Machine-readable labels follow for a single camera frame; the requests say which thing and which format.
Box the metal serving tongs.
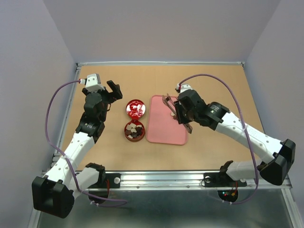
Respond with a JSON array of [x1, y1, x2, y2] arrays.
[[162, 94, 192, 134]]

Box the red embossed tin lid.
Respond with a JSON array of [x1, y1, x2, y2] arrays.
[[126, 99, 146, 120]]

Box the red round tin box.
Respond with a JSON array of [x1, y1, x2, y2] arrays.
[[124, 120, 146, 142]]

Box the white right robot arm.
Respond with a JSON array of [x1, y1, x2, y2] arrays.
[[174, 88, 296, 186]]

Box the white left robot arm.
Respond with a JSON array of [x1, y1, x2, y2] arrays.
[[31, 79, 126, 219]]

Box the pink plastic tray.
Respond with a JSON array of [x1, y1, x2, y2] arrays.
[[146, 95, 188, 145]]

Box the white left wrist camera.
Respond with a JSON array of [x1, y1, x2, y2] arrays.
[[85, 74, 103, 92]]

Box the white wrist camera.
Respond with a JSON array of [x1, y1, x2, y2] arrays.
[[175, 84, 192, 94], [85, 74, 103, 92]]

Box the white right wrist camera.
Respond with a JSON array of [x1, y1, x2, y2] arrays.
[[175, 84, 192, 94]]

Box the aluminium mounting rail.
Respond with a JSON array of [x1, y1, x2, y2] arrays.
[[40, 169, 292, 190]]

